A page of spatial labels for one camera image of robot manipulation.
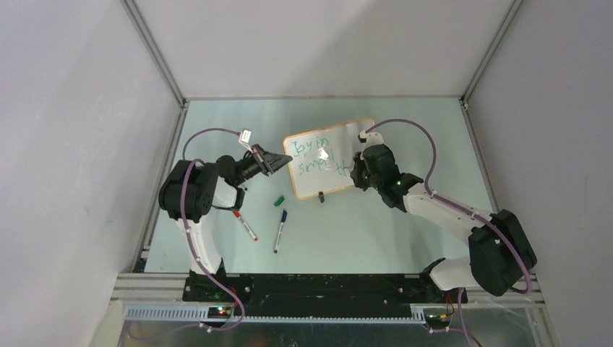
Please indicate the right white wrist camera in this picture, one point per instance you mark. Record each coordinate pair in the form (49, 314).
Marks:
(369, 139)

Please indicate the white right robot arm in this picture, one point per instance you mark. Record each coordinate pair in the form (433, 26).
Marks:
(499, 252)

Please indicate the left aluminium frame post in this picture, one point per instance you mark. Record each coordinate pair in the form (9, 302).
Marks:
(143, 30)

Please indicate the right controller circuit board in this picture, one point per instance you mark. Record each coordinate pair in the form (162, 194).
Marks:
(437, 321)

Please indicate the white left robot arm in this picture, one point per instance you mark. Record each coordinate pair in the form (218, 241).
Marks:
(193, 188)

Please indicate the blue marker pen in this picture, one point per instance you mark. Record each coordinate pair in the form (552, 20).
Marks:
(280, 231)

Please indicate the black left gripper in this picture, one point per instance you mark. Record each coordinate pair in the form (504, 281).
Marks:
(276, 160)

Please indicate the left controller circuit board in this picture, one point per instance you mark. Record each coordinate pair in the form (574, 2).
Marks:
(220, 313)

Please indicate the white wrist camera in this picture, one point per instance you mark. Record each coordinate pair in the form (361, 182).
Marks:
(244, 138)
(369, 139)

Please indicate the aluminium frame post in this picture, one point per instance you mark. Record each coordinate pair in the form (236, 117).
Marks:
(491, 49)
(143, 30)

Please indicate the right aluminium frame post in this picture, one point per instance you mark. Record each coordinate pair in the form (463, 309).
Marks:
(491, 49)

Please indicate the red marker pen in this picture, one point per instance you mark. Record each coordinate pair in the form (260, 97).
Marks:
(247, 227)

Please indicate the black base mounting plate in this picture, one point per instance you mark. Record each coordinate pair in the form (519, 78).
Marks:
(318, 295)

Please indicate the controller circuit board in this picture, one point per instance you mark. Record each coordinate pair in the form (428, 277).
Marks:
(220, 313)
(437, 321)

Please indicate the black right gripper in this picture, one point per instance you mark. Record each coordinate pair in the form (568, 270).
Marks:
(360, 162)

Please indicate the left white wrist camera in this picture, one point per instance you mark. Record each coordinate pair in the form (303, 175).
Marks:
(244, 138)

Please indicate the green marker cap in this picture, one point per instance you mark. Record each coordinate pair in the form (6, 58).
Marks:
(279, 201)

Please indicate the yellow framed whiteboard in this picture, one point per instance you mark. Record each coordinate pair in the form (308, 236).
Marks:
(322, 159)

